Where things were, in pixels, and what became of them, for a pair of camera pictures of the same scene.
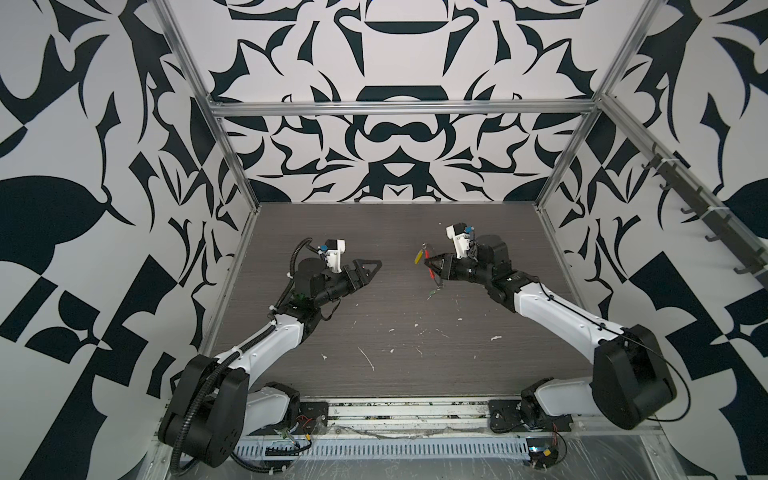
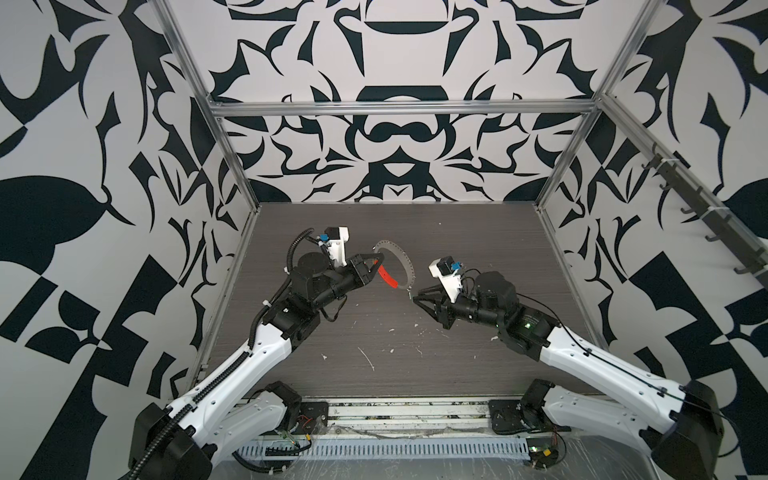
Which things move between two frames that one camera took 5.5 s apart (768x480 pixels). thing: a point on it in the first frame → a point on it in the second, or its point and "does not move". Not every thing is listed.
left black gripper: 363,280 does not move
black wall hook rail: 696,202 does not move
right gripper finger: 443,262 → 434,293
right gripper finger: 438,274 → 436,310
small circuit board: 543,451 does not move
